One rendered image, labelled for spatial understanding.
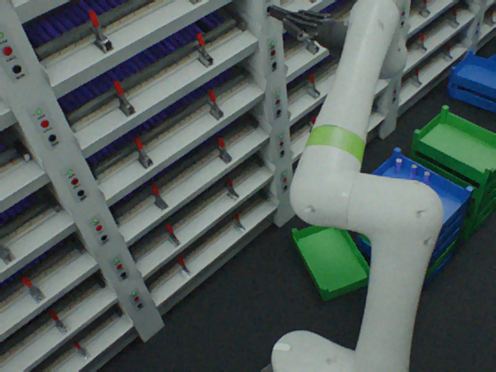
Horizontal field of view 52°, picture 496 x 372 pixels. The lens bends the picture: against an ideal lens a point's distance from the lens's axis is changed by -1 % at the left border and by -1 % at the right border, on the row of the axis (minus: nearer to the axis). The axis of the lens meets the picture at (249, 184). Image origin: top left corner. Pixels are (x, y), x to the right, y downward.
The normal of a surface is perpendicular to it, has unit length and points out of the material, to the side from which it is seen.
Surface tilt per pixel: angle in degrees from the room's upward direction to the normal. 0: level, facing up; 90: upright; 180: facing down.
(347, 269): 0
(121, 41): 19
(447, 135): 0
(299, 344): 11
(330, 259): 0
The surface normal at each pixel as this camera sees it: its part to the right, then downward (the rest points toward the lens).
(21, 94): 0.69, 0.47
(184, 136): 0.12, -0.48
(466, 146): -0.11, -0.68
